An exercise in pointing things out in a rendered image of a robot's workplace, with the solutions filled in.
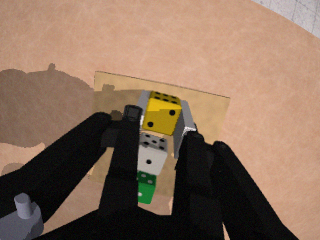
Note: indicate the yellow die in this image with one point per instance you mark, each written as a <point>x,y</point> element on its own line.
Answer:
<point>162,113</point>

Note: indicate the tan flat mat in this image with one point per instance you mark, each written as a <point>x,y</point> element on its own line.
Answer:
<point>113,91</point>

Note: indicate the green die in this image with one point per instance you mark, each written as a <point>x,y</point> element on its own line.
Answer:
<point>147,185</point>

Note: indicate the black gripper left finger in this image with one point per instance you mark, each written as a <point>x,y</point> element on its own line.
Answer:
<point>44,183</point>

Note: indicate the grey die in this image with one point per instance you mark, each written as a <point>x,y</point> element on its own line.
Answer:
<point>152,154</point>

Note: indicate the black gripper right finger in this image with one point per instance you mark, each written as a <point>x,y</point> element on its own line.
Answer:
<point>236,199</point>

